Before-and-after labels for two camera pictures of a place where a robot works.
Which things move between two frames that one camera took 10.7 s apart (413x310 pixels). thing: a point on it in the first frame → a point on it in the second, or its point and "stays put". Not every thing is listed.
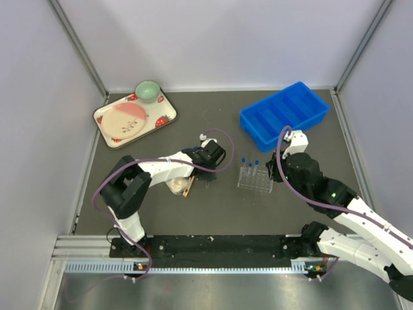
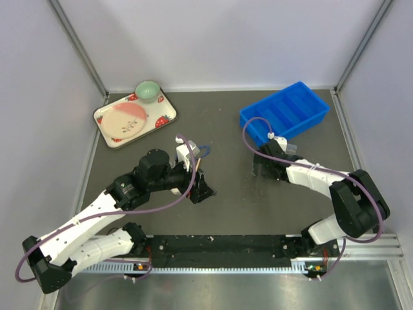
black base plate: [212, 251] stays put
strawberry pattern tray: [158, 112] stays put
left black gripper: [209, 177] → [201, 190]
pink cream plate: [124, 121] stays put
